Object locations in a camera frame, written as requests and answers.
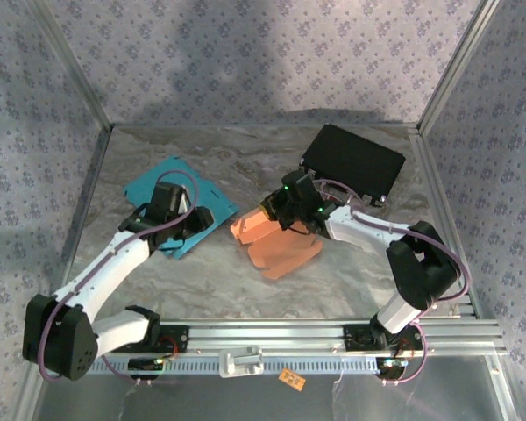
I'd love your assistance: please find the teal cloth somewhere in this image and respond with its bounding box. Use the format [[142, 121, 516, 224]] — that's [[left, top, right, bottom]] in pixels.
[[123, 156, 241, 260]]

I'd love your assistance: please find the black case with metal latches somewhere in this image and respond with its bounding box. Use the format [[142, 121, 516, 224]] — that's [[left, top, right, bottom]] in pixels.
[[298, 124, 407, 207]]

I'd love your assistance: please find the black circuit board green light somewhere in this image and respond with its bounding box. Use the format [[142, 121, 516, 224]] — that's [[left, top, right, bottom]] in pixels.
[[374, 357, 409, 381], [128, 357, 166, 381]]

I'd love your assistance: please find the orange tag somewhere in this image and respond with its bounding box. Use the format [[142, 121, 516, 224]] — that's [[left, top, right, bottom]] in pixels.
[[278, 367, 306, 391]]

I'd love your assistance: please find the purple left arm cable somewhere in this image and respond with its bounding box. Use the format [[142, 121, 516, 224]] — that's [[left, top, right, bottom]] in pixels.
[[37, 169, 201, 388]]

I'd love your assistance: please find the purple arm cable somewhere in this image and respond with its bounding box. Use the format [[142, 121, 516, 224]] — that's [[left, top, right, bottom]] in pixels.
[[310, 177, 473, 388], [37, 169, 201, 388]]

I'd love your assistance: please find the aluminium side rail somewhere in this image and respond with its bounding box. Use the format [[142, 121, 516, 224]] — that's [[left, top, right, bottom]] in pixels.
[[408, 126, 483, 321], [52, 125, 114, 299]]

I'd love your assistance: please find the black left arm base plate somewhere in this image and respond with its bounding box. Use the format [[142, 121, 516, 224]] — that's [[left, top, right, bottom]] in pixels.
[[155, 323, 190, 354]]

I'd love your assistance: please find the aluminium frame rail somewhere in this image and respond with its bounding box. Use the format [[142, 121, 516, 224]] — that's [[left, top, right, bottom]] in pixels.
[[91, 318, 508, 357]]

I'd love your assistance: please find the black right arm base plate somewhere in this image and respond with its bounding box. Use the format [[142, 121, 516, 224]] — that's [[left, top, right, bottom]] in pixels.
[[342, 323, 423, 352]]

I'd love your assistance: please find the white plastic bracket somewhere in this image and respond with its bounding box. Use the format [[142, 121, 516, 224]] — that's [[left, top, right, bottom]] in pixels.
[[218, 346, 264, 378]]

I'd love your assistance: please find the grey slotted cable duct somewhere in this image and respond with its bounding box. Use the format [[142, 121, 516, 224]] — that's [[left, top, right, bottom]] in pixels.
[[89, 354, 382, 376]]

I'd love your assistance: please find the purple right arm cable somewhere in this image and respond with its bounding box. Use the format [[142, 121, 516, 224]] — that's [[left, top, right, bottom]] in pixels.
[[310, 177, 473, 388]]

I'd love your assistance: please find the aluminium frame post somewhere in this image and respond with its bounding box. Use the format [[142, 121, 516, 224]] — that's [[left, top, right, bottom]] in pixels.
[[416, 0, 501, 132]]

